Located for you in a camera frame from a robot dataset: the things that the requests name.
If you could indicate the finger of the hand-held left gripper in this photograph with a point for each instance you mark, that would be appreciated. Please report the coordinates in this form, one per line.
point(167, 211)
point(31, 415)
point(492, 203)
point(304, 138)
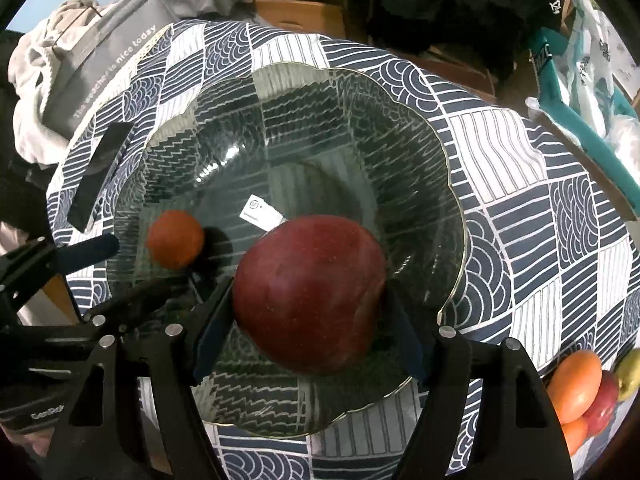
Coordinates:
point(140, 297)
point(85, 251)

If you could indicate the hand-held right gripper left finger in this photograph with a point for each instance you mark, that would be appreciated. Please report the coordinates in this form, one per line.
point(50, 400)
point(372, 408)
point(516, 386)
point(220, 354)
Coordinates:
point(212, 332)

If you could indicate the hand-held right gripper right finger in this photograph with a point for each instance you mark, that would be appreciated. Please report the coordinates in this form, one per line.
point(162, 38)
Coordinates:
point(406, 332)

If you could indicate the small tangerine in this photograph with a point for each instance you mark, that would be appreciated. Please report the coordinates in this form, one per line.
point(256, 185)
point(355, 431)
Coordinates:
point(175, 240)

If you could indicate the large dark red apple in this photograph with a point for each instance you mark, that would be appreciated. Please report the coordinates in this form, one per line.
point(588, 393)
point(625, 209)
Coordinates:
point(305, 295)

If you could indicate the orange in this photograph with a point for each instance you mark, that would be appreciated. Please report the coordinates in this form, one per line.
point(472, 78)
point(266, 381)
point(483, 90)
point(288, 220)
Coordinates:
point(575, 385)
point(572, 435)

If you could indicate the ribbed glass bowl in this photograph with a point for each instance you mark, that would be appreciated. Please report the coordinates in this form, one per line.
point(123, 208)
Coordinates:
point(325, 150)

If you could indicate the small red apple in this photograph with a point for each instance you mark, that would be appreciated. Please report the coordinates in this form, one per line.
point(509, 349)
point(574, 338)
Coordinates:
point(602, 405)

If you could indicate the yellow-green apple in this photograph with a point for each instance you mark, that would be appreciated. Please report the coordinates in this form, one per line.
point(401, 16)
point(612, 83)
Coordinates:
point(629, 375)

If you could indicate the white paper label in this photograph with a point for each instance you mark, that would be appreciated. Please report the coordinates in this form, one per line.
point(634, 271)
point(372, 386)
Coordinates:
point(260, 212)

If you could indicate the white crumpled cloth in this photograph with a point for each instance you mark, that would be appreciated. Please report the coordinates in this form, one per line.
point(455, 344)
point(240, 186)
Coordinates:
point(30, 110)

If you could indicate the blue white patterned tablecloth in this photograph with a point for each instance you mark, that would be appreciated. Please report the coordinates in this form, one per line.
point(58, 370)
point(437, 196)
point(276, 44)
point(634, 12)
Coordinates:
point(500, 150)

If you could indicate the grey tote bag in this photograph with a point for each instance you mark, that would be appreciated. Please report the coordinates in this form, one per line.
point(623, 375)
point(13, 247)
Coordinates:
point(110, 45)

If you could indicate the teal plastic basket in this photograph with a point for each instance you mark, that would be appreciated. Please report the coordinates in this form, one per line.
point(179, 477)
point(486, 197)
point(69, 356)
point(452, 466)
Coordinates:
point(590, 145)

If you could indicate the orange-brown cardboard box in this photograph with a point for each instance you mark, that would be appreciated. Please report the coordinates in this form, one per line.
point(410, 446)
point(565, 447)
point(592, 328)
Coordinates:
point(295, 17)

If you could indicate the black jacket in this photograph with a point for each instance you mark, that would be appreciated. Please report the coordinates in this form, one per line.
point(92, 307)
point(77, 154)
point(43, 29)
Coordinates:
point(450, 5)

